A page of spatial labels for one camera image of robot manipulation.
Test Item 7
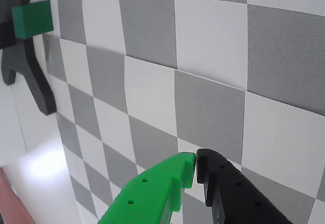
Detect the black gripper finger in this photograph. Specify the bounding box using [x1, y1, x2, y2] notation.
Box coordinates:
[194, 148, 294, 224]

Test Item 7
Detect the grey white checkerboard mat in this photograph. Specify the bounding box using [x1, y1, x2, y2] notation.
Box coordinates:
[34, 0, 325, 224]

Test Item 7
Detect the black cross-shaped stand base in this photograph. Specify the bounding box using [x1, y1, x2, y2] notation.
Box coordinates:
[0, 0, 57, 116]

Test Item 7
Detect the green dice cube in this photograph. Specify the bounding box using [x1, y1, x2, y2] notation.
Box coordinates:
[12, 0, 54, 40]

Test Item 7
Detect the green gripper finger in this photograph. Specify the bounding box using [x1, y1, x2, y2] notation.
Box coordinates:
[97, 152, 198, 224]

